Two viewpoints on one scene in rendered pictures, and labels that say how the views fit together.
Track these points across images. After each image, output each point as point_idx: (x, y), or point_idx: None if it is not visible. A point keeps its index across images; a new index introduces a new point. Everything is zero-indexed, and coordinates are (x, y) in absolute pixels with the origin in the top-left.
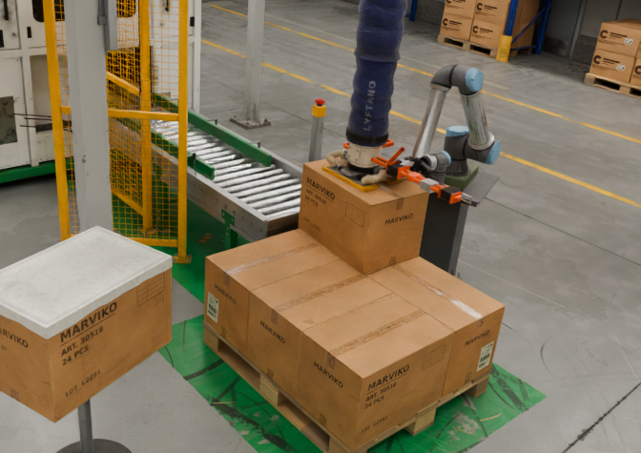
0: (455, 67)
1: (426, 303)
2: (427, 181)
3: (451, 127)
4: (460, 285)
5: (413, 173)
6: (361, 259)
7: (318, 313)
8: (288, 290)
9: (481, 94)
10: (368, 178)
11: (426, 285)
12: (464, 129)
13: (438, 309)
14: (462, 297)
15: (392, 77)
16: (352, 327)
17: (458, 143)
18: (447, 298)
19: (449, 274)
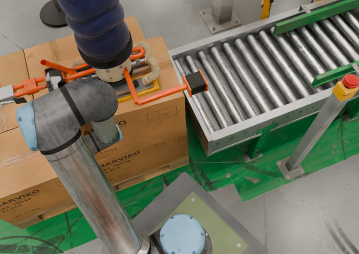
0: (59, 88)
1: (11, 138)
2: (5, 89)
3: (194, 225)
4: (22, 181)
5: (32, 84)
6: None
7: (37, 62)
8: (71, 52)
9: (55, 171)
10: (75, 62)
11: (35, 151)
12: (174, 240)
13: (0, 144)
14: (5, 173)
15: None
16: (11, 77)
17: (161, 228)
18: (10, 160)
19: (43, 181)
